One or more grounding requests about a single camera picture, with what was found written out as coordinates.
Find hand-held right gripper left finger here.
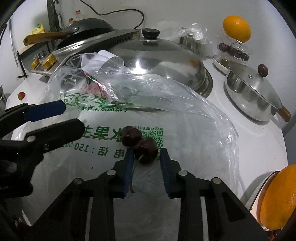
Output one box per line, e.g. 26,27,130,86
30,148,135,241

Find clear printed plastic bag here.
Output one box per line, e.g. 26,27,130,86
11,50,240,209

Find large steel lid black knob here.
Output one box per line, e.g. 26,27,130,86
109,28,213,98

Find dark red cherry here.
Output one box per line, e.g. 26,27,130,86
121,126,142,147
134,137,159,165

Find white paper slip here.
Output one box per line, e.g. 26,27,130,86
98,50,125,67

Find black cooker power cable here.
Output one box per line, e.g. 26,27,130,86
92,10,145,30

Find large orange with stem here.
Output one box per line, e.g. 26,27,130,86
259,164,296,230

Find round orange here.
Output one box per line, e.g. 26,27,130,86
223,15,252,43

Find black wok with wooden handle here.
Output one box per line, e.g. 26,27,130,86
23,19,115,47

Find black storage rack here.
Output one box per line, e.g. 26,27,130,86
9,20,53,79

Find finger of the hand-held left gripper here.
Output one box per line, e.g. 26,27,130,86
0,101,67,138
0,118,85,153

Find white plate with black rim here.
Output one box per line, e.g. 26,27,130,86
245,170,281,232

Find heap of dark cherries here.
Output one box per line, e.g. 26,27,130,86
219,43,250,61

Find crumpled clear plastic wrap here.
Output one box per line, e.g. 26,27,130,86
157,21,210,48

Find black umbrella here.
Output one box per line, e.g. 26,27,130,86
53,0,64,31

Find glass lid with steel rim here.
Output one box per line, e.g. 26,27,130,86
120,102,164,113

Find clear fruit container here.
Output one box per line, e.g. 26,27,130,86
217,35,253,62

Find steel induction cooker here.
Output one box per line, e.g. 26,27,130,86
30,29,140,77

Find steel saucepan with wooden handle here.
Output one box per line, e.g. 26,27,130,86
224,64,291,122

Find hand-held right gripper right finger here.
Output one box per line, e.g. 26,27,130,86
159,148,270,241

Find grey wall pipe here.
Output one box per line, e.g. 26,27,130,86
46,0,56,32

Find yellow detergent bottle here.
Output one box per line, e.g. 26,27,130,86
31,22,45,36

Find small white dish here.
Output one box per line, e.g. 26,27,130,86
213,55,232,76

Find steel saucepan lid brown knob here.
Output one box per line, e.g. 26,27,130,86
228,64,283,108

